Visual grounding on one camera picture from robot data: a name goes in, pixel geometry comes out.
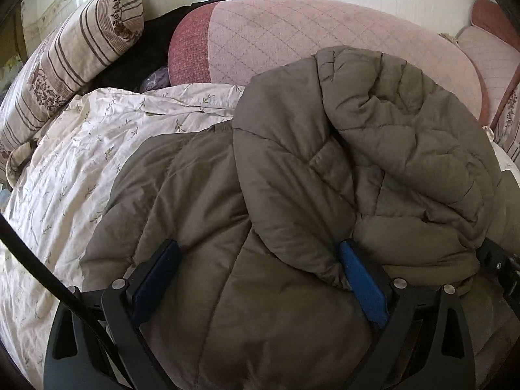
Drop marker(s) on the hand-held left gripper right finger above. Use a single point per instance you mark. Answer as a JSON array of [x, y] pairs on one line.
[[361, 280]]

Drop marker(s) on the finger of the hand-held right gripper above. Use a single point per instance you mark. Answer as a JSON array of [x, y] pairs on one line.
[[493, 260]]

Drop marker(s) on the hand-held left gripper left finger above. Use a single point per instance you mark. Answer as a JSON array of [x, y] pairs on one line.
[[156, 280]]

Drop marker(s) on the olive puffer jacket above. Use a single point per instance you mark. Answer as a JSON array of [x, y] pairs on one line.
[[284, 150]]

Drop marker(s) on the white floral bed sheet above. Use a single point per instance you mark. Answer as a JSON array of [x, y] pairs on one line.
[[81, 162]]

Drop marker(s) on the large striped floral pillow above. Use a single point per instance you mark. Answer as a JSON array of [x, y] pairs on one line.
[[510, 118]]

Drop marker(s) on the purple cloth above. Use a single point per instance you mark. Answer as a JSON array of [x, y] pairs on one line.
[[156, 79]]

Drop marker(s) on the small pink quilted cushion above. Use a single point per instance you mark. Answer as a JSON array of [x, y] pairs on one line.
[[491, 53]]

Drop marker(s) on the black cloth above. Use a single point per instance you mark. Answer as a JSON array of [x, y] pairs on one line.
[[138, 57]]

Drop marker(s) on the beige cloth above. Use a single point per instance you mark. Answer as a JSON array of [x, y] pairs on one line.
[[449, 37]]

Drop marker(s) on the small striped floral pillow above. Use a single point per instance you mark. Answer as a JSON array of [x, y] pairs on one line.
[[73, 61]]

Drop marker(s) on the large pink quilted cushion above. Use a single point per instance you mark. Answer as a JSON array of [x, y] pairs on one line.
[[304, 36]]

